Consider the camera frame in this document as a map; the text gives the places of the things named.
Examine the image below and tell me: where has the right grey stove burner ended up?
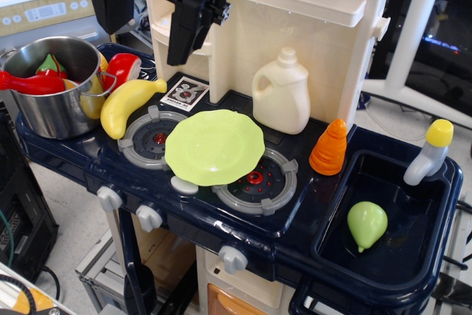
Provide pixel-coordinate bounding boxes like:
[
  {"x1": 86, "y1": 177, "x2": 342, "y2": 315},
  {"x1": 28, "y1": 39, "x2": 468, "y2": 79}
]
[{"x1": 211, "y1": 148, "x2": 299, "y2": 216}]

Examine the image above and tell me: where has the grey oval stove button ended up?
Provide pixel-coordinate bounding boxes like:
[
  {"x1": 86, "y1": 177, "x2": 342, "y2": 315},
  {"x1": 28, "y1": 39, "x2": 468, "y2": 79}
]
[{"x1": 170, "y1": 176, "x2": 198, "y2": 195}]

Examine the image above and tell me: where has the grey stove knob left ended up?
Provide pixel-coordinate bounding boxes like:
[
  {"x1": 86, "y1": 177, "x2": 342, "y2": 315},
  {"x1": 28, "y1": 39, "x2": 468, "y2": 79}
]
[{"x1": 97, "y1": 186, "x2": 122, "y2": 212}]

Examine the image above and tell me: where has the grey stove burner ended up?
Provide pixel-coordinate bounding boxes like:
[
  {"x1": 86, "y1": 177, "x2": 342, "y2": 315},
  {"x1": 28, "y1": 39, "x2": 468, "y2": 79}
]
[
  {"x1": 211, "y1": 148, "x2": 299, "y2": 216},
  {"x1": 117, "y1": 105, "x2": 187, "y2": 170}
]

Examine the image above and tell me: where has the green red toy vegetable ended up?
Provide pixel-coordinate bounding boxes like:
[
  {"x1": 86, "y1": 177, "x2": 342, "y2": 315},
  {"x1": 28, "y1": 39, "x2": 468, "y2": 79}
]
[{"x1": 35, "y1": 54, "x2": 69, "y2": 79}]

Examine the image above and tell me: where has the left grey stove burner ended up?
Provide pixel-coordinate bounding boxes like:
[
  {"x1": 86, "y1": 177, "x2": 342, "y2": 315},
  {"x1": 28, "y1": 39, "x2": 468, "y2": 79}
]
[{"x1": 117, "y1": 105, "x2": 187, "y2": 170}]

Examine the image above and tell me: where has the grey toy faucet yellow cap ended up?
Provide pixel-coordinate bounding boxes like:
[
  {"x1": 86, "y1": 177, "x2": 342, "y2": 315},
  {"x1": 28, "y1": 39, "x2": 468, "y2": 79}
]
[{"x1": 403, "y1": 119, "x2": 454, "y2": 186}]

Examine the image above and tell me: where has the black white sticker label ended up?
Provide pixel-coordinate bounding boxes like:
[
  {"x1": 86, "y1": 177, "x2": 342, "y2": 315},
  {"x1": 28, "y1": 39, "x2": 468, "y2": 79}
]
[{"x1": 160, "y1": 76, "x2": 209, "y2": 112}]

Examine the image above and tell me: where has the stainless steel pot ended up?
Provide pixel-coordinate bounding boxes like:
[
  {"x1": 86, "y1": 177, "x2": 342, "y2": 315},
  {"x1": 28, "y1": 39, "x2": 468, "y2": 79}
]
[{"x1": 2, "y1": 36, "x2": 111, "y2": 139}]

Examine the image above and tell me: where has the grey stove knob middle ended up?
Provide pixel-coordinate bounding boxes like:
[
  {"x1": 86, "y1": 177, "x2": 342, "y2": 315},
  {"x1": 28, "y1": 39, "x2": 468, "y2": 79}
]
[{"x1": 136, "y1": 204, "x2": 163, "y2": 232}]

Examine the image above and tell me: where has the cream toy detergent bottle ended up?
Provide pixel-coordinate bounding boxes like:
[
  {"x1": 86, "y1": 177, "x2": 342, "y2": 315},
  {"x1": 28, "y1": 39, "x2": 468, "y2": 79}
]
[{"x1": 251, "y1": 47, "x2": 310, "y2": 135}]

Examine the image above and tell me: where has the light green plastic plate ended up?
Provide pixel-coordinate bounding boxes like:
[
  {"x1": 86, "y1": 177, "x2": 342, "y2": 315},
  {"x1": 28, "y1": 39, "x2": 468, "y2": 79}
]
[{"x1": 164, "y1": 109, "x2": 265, "y2": 187}]

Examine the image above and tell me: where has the grey stove knob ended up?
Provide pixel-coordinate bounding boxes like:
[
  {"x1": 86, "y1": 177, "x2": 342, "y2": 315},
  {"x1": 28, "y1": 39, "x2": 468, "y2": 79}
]
[
  {"x1": 97, "y1": 186, "x2": 122, "y2": 212},
  {"x1": 218, "y1": 246, "x2": 248, "y2": 274},
  {"x1": 136, "y1": 204, "x2": 163, "y2": 232}
]

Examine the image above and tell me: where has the orange toy carrot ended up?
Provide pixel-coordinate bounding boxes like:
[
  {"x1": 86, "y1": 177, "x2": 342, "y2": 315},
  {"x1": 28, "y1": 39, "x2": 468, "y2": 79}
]
[{"x1": 309, "y1": 119, "x2": 347, "y2": 176}]

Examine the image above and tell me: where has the cream toy kitchen cabinet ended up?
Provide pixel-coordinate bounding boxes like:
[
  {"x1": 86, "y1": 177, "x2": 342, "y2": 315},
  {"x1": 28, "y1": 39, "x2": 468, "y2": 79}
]
[{"x1": 146, "y1": 0, "x2": 389, "y2": 125}]

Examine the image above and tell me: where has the yellow toy banana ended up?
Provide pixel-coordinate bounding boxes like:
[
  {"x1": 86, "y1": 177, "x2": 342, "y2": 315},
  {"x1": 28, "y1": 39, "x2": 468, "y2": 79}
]
[{"x1": 100, "y1": 79, "x2": 167, "y2": 139}]

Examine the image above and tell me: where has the red toy apple slice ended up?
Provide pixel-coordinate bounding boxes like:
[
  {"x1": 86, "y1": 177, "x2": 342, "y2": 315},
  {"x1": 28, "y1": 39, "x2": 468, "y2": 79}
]
[{"x1": 102, "y1": 53, "x2": 142, "y2": 92}]

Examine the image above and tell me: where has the black computer case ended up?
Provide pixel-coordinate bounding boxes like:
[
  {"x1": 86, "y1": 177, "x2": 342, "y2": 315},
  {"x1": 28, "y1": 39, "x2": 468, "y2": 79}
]
[{"x1": 1, "y1": 112, "x2": 58, "y2": 283}]

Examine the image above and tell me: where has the green toy pear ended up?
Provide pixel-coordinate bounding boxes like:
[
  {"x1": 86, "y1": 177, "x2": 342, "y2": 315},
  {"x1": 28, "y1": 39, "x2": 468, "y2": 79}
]
[{"x1": 347, "y1": 201, "x2": 388, "y2": 253}]

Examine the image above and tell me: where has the navy toy kitchen counter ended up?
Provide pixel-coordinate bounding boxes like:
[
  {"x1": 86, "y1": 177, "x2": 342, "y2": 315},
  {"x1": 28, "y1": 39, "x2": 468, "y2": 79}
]
[{"x1": 16, "y1": 91, "x2": 462, "y2": 314}]

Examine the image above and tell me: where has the grey stove knob right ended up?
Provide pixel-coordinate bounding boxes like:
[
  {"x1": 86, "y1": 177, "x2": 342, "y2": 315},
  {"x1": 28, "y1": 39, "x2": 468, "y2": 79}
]
[{"x1": 218, "y1": 246, "x2": 248, "y2": 274}]

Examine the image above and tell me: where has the white metal stand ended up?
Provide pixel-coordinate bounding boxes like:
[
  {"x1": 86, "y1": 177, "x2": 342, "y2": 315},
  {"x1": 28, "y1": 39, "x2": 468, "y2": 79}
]
[{"x1": 362, "y1": 0, "x2": 471, "y2": 129}]

